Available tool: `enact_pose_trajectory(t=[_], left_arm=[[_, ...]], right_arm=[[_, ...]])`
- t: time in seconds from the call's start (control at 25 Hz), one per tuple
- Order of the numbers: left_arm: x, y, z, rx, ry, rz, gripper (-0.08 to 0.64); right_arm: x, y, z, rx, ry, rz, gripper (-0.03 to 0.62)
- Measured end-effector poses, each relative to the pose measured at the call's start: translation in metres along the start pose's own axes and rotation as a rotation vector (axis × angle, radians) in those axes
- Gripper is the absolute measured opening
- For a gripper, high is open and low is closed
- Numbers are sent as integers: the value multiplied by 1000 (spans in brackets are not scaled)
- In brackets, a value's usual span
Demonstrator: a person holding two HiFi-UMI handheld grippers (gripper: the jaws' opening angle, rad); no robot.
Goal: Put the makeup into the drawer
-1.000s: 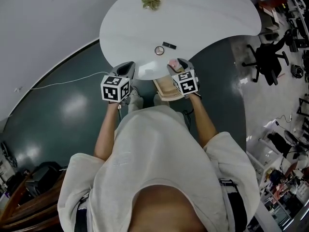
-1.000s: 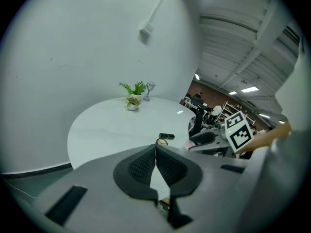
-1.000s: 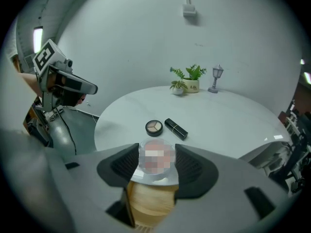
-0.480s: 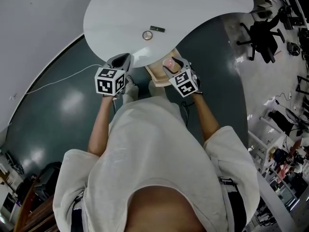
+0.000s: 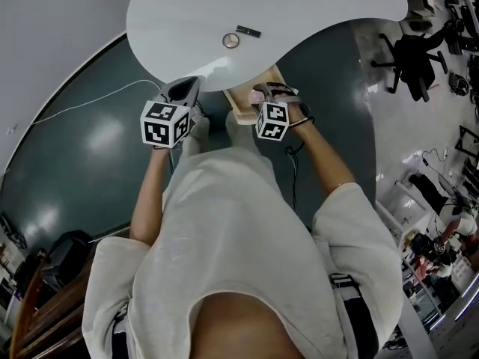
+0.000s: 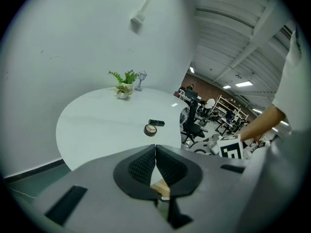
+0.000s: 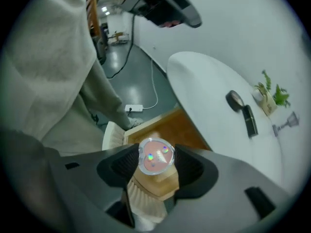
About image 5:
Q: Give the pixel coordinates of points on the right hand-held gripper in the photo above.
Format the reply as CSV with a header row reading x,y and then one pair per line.
x,y
272,120

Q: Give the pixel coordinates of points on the brown wooden furniture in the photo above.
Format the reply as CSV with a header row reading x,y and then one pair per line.
x,y
45,312

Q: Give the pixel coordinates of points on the person's white trousers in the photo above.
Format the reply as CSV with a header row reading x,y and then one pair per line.
x,y
239,133

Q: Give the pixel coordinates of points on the person's white shirt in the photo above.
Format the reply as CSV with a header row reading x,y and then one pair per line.
x,y
232,230

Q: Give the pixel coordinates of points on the person's left forearm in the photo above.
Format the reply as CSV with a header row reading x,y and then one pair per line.
x,y
147,200

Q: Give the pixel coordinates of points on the person's chest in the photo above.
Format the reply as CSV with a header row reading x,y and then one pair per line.
x,y
235,327

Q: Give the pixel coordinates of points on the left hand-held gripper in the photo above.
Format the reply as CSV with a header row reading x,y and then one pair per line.
x,y
164,123

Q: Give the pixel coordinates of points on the black rectangular makeup stick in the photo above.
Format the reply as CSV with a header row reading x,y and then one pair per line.
x,y
249,31

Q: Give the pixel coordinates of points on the black office chair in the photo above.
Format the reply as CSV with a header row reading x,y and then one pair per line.
x,y
411,64

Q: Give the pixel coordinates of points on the black wristband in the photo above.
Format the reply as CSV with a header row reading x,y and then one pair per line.
x,y
305,120

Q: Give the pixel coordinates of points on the person's right forearm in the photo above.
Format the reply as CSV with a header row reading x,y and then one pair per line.
x,y
322,159

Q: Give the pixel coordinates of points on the black padded chair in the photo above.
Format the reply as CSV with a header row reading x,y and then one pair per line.
x,y
65,253

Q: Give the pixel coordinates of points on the wooden drawer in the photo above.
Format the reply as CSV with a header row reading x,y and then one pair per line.
x,y
242,101

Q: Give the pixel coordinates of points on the pink makeup item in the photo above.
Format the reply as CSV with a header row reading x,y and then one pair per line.
x,y
255,97

